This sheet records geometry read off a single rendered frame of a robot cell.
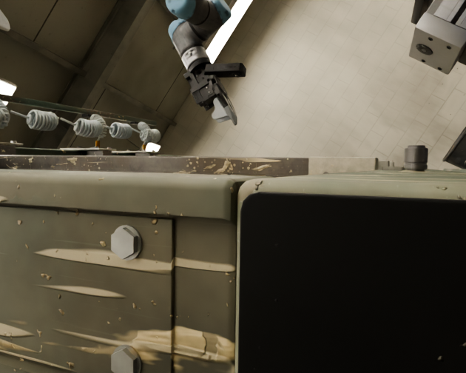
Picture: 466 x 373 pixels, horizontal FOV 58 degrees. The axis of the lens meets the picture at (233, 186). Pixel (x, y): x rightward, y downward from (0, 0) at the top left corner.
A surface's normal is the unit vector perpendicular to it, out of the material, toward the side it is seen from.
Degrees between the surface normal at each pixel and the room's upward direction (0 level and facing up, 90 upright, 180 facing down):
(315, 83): 90
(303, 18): 90
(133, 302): 90
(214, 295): 90
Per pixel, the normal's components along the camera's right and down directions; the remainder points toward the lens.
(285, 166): -0.40, 0.04
